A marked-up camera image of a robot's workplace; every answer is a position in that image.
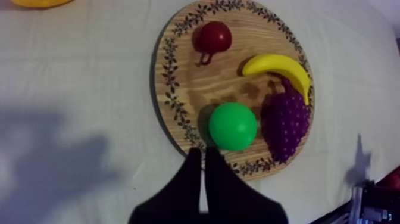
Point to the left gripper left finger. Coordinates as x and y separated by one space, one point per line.
178 197

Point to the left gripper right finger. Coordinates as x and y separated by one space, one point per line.
234 200

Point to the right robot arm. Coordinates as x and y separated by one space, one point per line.
379 200

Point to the green toy pear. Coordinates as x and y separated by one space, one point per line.
232 126

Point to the round wooden board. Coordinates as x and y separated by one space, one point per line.
218 81

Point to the yellow plastic basket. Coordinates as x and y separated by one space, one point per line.
40 2

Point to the purple toy grapes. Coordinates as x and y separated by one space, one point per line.
286 125

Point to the silver metal bar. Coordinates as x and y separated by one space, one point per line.
355 204

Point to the yellow toy banana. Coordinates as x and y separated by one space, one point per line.
281 67

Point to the small red fruit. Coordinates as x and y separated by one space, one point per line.
213 39

